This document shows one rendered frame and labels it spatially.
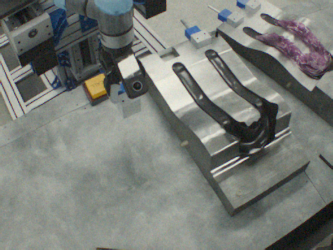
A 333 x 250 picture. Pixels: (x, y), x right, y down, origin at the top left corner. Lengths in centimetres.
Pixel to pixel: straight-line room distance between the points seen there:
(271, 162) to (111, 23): 55
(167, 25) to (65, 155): 154
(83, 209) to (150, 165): 22
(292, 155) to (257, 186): 14
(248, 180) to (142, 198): 27
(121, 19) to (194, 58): 43
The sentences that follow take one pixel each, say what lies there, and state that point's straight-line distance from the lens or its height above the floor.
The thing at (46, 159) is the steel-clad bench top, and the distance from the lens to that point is 124.
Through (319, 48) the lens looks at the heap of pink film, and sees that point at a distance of 139.
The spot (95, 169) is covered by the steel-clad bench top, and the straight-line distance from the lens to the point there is 119.
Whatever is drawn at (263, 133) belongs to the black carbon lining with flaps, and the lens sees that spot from 117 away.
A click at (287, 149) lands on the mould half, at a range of 118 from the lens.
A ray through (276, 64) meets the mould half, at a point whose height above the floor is 88.
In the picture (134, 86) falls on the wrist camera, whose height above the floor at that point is 109.
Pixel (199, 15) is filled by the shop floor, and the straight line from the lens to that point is 270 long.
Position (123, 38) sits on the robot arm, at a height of 118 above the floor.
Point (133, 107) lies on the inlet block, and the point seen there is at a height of 94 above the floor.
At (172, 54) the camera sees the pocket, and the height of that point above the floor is 86.
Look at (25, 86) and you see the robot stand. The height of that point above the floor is 21.
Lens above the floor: 185
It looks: 58 degrees down
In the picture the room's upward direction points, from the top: straight up
